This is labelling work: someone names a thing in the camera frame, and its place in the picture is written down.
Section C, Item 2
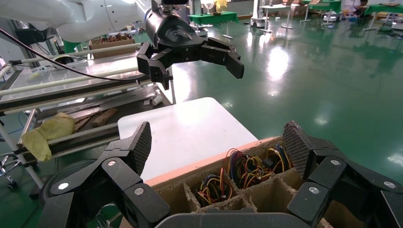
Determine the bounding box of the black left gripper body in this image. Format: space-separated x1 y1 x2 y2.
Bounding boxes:
145 8 209 64

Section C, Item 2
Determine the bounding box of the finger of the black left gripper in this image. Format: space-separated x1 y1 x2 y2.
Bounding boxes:
201 37 245 80
136 41 174 91

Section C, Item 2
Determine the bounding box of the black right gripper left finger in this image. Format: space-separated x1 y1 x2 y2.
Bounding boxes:
38 121 171 228

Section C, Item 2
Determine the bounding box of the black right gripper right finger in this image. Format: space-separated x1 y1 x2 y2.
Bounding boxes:
281 120 403 228

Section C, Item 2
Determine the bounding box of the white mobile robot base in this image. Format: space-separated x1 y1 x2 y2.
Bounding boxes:
323 10 345 23

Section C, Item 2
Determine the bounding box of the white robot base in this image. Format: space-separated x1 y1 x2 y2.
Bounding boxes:
250 0 269 29

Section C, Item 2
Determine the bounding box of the green covered table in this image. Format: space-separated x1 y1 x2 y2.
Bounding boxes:
188 11 239 27
364 3 403 31
302 0 343 13

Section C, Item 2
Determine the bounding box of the yellow background object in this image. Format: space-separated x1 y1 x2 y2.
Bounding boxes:
214 0 229 13

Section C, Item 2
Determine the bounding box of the open cardboard parts box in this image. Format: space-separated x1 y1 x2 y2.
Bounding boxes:
88 33 136 59

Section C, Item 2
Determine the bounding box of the white rack tube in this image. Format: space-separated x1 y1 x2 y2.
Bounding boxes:
12 42 142 65
47 123 120 145
0 66 139 96

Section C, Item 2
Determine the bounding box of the brown cardboard divider box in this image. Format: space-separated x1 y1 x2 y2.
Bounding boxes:
119 136 367 228

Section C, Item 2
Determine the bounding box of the brown wood scrap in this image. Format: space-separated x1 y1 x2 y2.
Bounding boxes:
74 108 120 131

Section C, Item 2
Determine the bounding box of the white table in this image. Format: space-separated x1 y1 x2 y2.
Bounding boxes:
117 96 259 182

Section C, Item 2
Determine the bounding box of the metal shelf cart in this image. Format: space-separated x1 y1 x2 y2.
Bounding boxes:
0 42 177 190

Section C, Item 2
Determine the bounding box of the yellow cloth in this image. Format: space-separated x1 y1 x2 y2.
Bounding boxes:
21 113 76 162

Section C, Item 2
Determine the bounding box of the white round tape roll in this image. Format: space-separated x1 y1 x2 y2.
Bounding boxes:
51 54 89 69

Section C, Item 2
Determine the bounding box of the chrome caster wheel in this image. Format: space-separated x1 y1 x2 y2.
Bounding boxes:
0 152 21 191

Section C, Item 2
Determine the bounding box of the seated person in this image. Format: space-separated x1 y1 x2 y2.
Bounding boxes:
353 0 370 18

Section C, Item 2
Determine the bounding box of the power supply with coloured wires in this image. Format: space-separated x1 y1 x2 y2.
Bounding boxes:
224 148 275 190
196 167 236 208
266 144 293 174

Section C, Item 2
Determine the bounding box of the white frame desk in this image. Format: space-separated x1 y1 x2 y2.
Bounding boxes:
259 3 294 34

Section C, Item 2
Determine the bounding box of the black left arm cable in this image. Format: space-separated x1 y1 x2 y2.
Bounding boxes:
0 28 149 83

